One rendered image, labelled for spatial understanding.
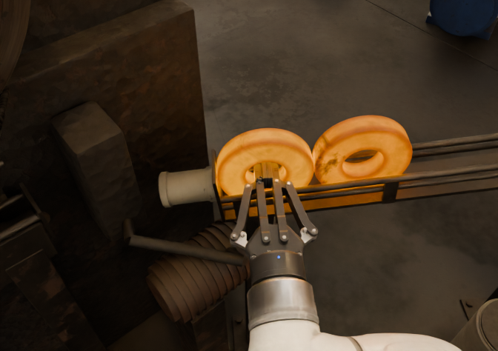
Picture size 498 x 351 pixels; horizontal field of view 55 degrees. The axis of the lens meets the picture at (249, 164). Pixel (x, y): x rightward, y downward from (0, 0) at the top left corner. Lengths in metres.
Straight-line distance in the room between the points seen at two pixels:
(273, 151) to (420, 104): 1.39
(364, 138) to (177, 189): 0.30
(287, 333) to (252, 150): 0.27
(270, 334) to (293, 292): 0.06
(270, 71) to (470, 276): 1.13
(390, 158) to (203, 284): 0.39
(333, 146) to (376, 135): 0.06
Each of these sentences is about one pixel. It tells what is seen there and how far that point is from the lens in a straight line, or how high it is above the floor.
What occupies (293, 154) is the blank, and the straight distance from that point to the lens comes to 0.72.
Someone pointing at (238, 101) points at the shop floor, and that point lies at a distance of 1.95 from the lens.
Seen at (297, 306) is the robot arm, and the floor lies 0.73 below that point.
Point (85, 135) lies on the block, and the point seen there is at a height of 0.80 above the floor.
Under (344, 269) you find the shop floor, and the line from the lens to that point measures 1.49.
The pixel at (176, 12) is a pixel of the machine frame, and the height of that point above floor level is 0.87.
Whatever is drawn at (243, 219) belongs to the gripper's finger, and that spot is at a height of 0.72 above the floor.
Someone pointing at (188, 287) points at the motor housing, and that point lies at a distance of 0.86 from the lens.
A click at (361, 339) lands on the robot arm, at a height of 0.70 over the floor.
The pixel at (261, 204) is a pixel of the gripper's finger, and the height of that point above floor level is 0.72.
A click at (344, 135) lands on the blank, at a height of 0.79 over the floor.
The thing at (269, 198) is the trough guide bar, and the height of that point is 0.66.
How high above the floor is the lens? 1.29
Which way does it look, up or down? 49 degrees down
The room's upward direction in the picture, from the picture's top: straight up
